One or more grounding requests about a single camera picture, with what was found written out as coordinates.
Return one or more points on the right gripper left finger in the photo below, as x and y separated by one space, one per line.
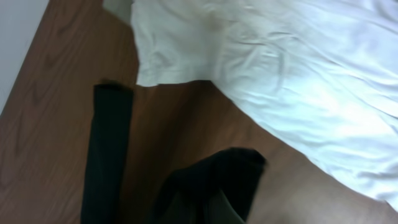
180 208

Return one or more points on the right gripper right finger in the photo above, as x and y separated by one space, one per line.
225 208

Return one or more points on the black leggings with red waistband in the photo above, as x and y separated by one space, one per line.
236 169

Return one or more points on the crumpled white shirt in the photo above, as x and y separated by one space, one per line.
320 75

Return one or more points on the grey cloth piece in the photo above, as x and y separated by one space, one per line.
120 9

